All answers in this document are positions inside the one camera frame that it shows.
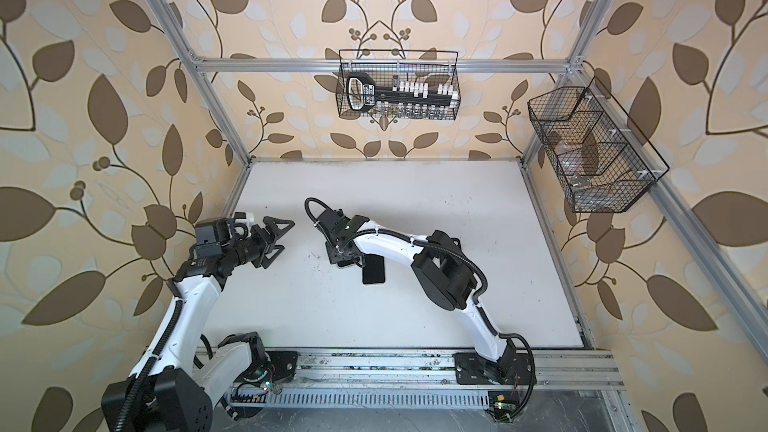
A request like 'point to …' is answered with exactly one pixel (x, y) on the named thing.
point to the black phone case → (373, 272)
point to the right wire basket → (603, 161)
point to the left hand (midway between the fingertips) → (289, 232)
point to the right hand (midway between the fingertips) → (342, 253)
